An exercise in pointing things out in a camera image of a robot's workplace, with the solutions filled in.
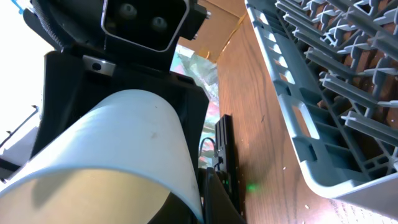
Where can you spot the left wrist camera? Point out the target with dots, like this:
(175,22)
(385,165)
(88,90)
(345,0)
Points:
(151,24)

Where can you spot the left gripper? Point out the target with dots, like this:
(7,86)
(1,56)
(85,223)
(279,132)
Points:
(87,65)

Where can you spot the pale green cup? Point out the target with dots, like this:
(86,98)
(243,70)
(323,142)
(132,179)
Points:
(117,164)

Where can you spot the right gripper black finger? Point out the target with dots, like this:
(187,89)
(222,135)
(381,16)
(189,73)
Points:
(218,208)

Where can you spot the grey dish rack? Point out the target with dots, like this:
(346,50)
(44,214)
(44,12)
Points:
(333,65)

